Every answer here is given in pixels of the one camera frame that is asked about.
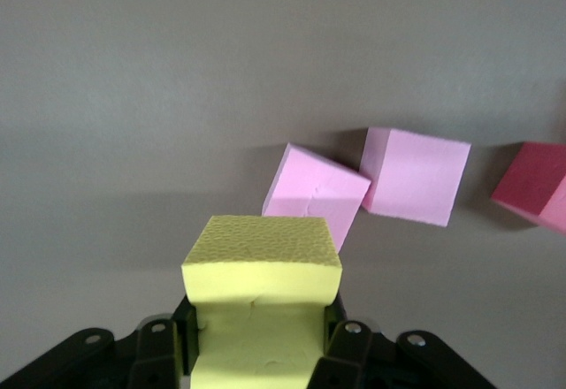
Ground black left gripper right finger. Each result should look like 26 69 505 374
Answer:
306 293 493 389

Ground yellow foam cube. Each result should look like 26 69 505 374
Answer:
180 215 344 389

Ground red foam cube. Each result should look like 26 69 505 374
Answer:
489 141 566 235

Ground pink foam cube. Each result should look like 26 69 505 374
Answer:
360 126 472 229
261 141 372 254

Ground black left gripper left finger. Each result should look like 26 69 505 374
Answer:
0 294 201 389

